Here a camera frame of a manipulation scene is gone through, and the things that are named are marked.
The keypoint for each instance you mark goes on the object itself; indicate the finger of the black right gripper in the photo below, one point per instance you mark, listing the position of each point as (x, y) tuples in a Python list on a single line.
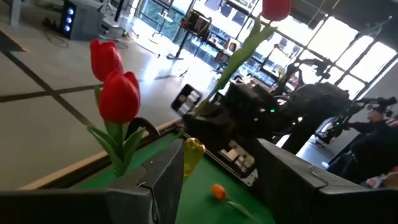
[(210, 132), (216, 110)]

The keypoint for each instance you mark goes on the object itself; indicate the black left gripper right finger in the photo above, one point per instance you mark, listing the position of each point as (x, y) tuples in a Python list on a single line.
[(311, 202)]

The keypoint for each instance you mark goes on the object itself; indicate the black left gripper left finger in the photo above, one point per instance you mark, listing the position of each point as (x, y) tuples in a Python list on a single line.
[(93, 207)]

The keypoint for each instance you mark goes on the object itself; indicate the orange tulip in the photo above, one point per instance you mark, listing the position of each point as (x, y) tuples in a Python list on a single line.
[(218, 191)]

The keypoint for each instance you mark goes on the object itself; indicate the red tulip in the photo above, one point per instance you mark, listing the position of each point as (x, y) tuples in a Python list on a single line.
[(275, 9), (105, 59), (119, 98)]

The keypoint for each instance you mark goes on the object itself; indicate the black background robot arm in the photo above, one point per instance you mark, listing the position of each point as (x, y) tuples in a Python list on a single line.
[(377, 102)]

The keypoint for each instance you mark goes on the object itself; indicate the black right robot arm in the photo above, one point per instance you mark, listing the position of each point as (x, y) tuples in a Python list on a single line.
[(314, 102)]

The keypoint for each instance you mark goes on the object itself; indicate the yellow glass vase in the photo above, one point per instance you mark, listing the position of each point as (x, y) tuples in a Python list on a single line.
[(193, 155)]

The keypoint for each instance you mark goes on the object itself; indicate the black tray with white items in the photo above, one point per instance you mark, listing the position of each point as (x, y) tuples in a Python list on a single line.
[(186, 100)]

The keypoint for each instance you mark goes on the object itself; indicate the black rounded table-edge fixture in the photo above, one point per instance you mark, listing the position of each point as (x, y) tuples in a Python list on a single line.
[(143, 124)]

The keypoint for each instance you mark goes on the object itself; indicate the person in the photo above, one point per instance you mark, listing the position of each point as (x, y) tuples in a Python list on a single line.
[(373, 146)]

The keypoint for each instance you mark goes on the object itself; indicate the black desk with boxes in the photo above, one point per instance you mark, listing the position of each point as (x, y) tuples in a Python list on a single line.
[(199, 23)]

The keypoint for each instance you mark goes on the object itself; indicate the grey computer tower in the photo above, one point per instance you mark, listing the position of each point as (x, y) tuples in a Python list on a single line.
[(82, 18)]

